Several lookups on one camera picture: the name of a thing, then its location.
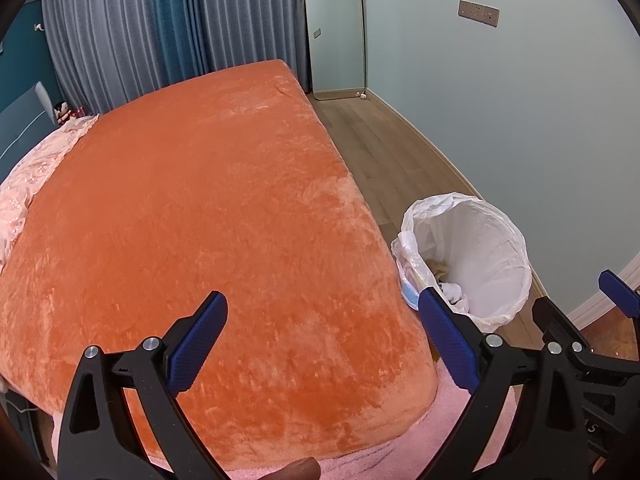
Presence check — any standing mirror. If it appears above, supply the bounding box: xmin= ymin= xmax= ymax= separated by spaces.
xmin=302 ymin=0 xmax=370 ymax=101

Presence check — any orange plush bed blanket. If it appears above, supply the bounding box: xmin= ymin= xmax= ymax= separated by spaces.
xmin=0 ymin=59 xmax=442 ymax=467

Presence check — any blue padded headboard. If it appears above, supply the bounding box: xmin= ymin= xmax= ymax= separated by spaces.
xmin=0 ymin=80 xmax=59 ymax=183

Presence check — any wall switch panel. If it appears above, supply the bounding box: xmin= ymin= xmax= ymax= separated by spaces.
xmin=458 ymin=0 xmax=501 ymax=29

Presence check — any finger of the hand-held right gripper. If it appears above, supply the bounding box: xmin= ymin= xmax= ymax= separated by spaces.
xmin=599 ymin=270 xmax=640 ymax=320
xmin=531 ymin=297 xmax=593 ymax=357

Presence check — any small plush toy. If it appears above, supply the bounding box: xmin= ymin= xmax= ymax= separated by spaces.
xmin=54 ymin=101 xmax=84 ymax=124

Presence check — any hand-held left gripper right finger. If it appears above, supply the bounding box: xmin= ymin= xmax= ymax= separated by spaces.
xmin=419 ymin=289 xmax=608 ymax=480

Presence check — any blue curtain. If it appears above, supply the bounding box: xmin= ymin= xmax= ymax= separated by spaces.
xmin=150 ymin=0 xmax=212 ymax=87

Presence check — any pink embroidered quilt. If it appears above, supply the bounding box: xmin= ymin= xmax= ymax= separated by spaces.
xmin=0 ymin=114 xmax=101 ymax=267

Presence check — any white sock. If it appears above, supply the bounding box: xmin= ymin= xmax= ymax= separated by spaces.
xmin=439 ymin=282 xmax=472 ymax=315

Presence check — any trash bin with white liner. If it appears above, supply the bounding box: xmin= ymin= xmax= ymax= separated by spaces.
xmin=391 ymin=192 xmax=533 ymax=334

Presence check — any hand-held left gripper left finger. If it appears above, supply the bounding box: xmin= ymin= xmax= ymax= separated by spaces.
xmin=57 ymin=291 xmax=231 ymax=480

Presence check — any pink bed sheet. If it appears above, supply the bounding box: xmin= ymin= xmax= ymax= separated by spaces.
xmin=50 ymin=360 xmax=522 ymax=480

